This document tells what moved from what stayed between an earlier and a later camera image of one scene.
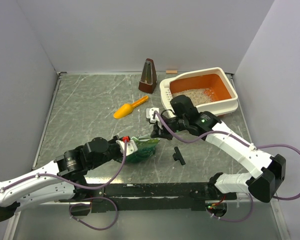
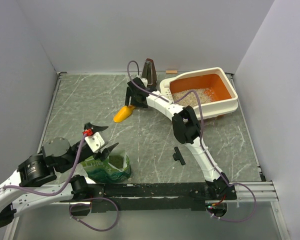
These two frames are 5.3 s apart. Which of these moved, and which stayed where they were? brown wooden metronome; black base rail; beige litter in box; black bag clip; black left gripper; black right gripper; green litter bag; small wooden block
Moved: black left gripper; black right gripper; green litter bag
Stayed: brown wooden metronome; small wooden block; black base rail; beige litter in box; black bag clip
